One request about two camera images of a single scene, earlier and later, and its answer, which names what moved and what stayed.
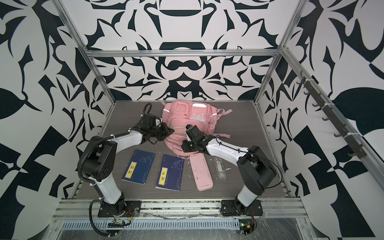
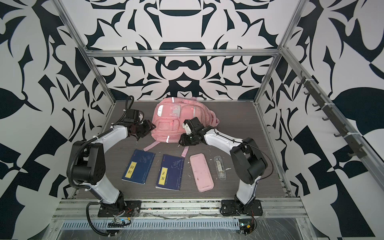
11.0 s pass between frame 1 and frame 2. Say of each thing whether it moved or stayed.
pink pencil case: stayed
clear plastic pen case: stayed
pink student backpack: moved
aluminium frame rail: stayed
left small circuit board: stayed
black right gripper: moved
